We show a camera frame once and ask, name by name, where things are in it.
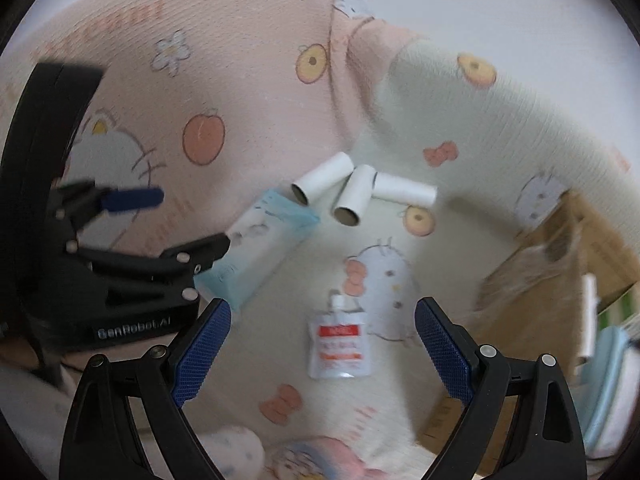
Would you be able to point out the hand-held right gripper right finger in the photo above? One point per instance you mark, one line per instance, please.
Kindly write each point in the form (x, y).
(442, 350)

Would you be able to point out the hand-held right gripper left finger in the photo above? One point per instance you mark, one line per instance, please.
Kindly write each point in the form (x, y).
(200, 355)

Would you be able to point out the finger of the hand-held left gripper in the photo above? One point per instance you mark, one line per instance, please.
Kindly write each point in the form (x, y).
(132, 199)
(165, 265)

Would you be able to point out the teal and white box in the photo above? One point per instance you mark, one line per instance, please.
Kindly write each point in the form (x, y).
(260, 250)

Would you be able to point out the brown cardboard box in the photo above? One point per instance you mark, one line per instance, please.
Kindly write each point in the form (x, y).
(530, 285)

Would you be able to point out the white paper tube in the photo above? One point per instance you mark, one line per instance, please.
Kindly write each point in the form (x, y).
(356, 195)
(405, 190)
(589, 310)
(325, 177)

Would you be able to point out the white pouch red label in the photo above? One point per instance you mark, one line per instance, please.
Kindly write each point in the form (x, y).
(340, 350)

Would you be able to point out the white dotted soft cloth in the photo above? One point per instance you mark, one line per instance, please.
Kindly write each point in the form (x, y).
(235, 452)

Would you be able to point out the pink printed blanket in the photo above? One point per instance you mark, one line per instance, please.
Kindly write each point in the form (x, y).
(225, 60)

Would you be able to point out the cream printed blanket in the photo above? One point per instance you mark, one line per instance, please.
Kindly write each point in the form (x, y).
(450, 125)

